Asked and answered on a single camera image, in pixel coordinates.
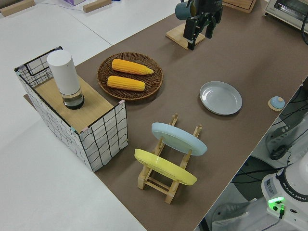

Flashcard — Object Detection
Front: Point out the dark teal mug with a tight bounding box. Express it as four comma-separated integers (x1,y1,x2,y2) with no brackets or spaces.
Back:
175,0,193,20

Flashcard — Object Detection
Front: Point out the white toaster oven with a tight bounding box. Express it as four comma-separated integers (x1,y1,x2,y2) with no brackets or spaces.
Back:
264,0,308,25

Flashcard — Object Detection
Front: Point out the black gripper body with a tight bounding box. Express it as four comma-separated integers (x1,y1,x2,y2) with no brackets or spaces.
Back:
193,0,224,16

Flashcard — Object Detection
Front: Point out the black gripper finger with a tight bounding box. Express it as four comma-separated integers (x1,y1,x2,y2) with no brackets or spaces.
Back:
183,13,207,51
205,11,223,39

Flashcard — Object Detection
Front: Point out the gray plate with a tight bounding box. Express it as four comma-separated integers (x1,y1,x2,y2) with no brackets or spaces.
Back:
199,81,243,116

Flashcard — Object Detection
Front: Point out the yellow plate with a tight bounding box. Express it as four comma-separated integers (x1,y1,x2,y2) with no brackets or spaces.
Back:
134,148,198,186

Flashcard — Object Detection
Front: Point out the brown wicker basket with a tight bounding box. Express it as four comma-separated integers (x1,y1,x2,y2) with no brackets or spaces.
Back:
97,51,164,101

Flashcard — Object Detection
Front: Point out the black toaster power cord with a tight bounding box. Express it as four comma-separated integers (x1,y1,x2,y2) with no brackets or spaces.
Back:
299,18,308,45

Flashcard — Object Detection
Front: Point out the wooden mug rack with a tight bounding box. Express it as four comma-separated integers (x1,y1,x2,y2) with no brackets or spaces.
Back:
165,0,206,51

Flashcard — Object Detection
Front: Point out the light wooden block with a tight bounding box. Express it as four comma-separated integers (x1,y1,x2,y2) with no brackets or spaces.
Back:
0,0,36,17
83,0,108,13

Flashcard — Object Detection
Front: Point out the white cylinder with glass base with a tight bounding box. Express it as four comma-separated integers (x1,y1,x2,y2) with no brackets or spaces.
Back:
47,50,85,110

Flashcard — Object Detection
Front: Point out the wire grid storage box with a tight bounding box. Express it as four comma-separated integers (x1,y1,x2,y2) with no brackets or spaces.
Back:
13,45,128,173

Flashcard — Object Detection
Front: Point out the wooden bread box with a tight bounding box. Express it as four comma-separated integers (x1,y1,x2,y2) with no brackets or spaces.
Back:
222,0,257,13

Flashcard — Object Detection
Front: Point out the yellow corn cob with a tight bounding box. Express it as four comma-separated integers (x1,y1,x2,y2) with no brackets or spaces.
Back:
107,76,146,91
112,59,154,75

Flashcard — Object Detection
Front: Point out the brown table mat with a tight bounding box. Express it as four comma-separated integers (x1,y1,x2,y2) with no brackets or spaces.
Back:
23,0,308,231

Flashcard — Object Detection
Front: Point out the light blue plate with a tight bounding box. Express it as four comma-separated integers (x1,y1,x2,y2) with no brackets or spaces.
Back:
151,122,208,158

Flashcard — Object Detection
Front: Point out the wooden plate rack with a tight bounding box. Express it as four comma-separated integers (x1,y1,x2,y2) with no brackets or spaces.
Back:
137,113,204,205

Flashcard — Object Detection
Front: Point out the black coiled cable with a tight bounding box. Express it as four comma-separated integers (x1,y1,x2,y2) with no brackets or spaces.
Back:
269,141,293,161

